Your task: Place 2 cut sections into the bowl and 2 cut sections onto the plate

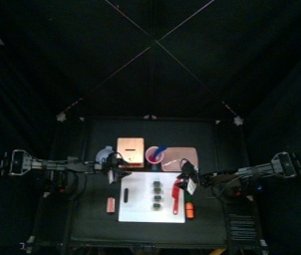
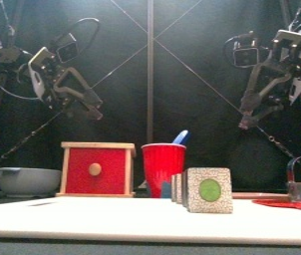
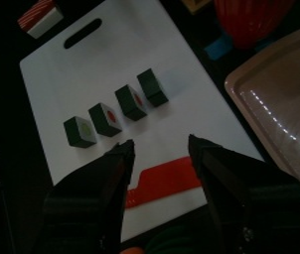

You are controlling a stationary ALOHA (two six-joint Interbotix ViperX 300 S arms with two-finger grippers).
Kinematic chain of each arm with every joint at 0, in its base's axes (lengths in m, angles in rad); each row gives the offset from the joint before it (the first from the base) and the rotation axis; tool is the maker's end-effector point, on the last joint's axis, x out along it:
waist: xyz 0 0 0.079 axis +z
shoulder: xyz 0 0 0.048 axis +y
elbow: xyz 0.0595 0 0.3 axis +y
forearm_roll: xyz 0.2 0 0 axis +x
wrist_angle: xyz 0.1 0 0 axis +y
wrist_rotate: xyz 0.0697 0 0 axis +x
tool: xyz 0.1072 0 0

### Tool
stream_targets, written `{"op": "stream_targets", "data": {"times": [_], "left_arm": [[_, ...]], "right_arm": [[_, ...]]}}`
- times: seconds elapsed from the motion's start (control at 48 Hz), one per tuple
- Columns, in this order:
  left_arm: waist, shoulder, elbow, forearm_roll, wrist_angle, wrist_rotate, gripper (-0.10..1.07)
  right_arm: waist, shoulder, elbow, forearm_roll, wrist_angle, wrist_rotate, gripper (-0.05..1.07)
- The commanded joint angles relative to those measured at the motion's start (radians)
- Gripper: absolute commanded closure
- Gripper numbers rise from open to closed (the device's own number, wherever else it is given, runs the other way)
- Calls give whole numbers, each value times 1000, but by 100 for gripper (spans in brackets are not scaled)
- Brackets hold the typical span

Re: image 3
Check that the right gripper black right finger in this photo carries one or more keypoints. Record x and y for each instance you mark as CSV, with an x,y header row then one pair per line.
x,y
255,205

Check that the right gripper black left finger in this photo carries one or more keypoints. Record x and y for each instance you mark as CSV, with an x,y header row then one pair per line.
x,y
86,205

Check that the small green-white card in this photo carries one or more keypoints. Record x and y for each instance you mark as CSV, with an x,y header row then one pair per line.
x,y
153,87

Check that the pink rectangular plate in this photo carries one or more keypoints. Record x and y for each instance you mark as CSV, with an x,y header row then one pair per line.
x,y
286,99

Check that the orange toy carrot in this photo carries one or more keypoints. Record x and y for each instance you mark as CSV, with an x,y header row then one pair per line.
x,y
171,243

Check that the white plastic cutting board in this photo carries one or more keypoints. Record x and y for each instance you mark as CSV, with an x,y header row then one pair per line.
x,y
90,76

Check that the small blue block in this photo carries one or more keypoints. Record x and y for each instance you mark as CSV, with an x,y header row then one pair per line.
x,y
219,48

